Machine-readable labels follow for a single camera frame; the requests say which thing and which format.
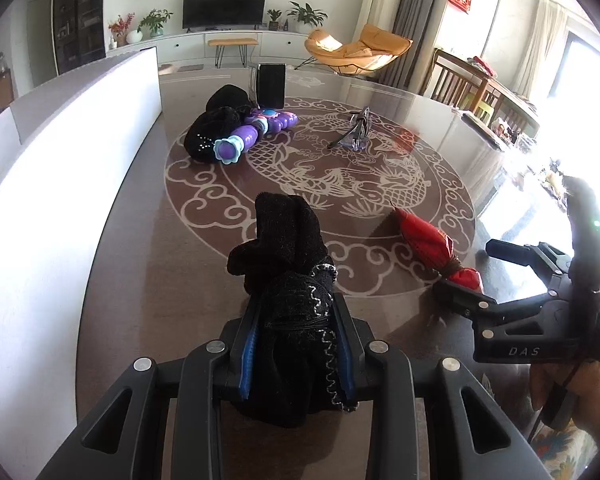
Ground grey curtain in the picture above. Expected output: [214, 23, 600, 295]
[365, 0, 446, 93]

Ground person's right hand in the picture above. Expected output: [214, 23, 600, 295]
[530, 360, 600, 431]

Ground wooden bench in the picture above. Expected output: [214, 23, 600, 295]
[208, 38, 258, 67]

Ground red pouch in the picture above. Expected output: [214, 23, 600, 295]
[392, 205, 483, 292]

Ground white partition board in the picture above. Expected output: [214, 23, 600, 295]
[0, 46, 161, 466]

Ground large potted plant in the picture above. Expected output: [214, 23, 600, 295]
[286, 1, 328, 27]

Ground leafy green potted plant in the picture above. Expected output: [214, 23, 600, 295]
[138, 8, 173, 38]

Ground black beaded plush hat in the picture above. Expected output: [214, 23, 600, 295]
[182, 85, 254, 163]

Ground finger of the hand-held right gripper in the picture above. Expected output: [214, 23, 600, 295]
[435, 280, 566, 333]
[486, 239, 573, 286]

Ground black speaker box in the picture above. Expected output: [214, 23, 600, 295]
[248, 62, 287, 109]

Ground orange lounge chair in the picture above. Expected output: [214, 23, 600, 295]
[304, 23, 413, 77]

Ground dark display cabinet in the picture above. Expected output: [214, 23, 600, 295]
[52, 0, 107, 73]

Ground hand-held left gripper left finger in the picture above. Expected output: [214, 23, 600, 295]
[37, 305, 261, 480]

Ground white television cabinet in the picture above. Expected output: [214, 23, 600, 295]
[105, 30, 313, 69]

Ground red flowers in vase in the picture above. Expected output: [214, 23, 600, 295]
[108, 14, 136, 47]

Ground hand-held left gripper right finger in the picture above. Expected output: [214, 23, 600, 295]
[332, 292, 556, 480]

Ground cluttered wooden side table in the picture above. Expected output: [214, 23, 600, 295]
[460, 57, 541, 143]

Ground wooden chair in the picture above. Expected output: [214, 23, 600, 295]
[430, 48, 496, 116]

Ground black television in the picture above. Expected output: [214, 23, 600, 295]
[182, 0, 268, 29]

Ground metal frame sunglasses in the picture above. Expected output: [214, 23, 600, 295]
[327, 106, 373, 152]

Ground floral patterned cloth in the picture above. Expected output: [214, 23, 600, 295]
[532, 422, 599, 480]

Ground white sheer curtain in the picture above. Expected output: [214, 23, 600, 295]
[510, 0, 568, 98]

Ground purple toy wand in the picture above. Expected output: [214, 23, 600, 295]
[212, 107, 299, 166]

